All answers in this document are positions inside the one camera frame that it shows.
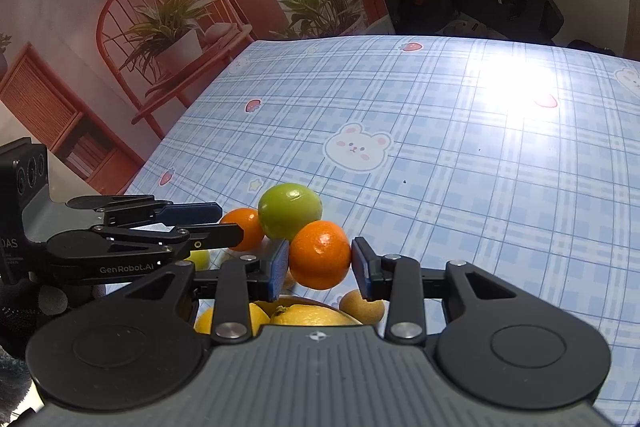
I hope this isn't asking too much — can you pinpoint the orange tangerine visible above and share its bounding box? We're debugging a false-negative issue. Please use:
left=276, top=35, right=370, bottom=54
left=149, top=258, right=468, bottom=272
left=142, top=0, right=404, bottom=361
left=219, top=208, right=266, bottom=252
left=288, top=220, right=352, bottom=290

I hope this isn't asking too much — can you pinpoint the wall poster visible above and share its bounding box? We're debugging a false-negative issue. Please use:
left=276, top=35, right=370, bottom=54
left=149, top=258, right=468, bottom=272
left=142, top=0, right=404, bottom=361
left=0, top=0, right=391, bottom=198

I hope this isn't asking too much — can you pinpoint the white fuzzy cloth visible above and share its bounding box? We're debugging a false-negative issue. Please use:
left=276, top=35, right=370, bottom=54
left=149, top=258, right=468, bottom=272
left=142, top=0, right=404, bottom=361
left=0, top=349, right=46, bottom=418

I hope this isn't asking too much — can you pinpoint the person's left hand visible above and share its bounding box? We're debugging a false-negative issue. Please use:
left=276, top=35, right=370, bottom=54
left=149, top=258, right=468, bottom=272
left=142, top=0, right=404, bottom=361
left=0, top=282, right=68, bottom=358

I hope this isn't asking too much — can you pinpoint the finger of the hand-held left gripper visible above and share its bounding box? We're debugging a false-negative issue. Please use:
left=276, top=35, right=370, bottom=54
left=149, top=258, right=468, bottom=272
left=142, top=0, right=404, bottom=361
left=67, top=196, right=224, bottom=227
left=92, top=224, right=246, bottom=252

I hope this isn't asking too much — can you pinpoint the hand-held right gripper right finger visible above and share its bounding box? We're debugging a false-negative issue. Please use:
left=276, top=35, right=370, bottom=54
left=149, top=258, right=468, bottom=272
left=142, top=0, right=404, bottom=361
left=351, top=236, right=518, bottom=342

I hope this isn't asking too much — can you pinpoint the small brown fruit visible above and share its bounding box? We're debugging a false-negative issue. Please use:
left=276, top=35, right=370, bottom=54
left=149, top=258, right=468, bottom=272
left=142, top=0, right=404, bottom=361
left=339, top=289, right=386, bottom=325

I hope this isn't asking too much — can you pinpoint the blue plaid tablecloth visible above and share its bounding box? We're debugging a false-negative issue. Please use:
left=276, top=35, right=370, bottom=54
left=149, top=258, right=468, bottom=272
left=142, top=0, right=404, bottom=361
left=120, top=34, right=640, bottom=427

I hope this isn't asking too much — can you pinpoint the large green fruit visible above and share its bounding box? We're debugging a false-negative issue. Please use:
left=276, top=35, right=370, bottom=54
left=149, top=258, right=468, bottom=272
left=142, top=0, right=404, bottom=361
left=258, top=183, right=322, bottom=240

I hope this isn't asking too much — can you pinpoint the large yellow lemon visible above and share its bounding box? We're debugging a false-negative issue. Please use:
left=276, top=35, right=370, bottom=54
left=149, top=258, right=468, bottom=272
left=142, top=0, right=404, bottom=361
left=270, top=303, right=362, bottom=327

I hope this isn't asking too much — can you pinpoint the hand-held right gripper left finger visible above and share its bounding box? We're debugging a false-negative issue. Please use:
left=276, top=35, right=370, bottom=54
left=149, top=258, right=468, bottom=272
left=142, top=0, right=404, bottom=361
left=107, top=238, right=292, bottom=342

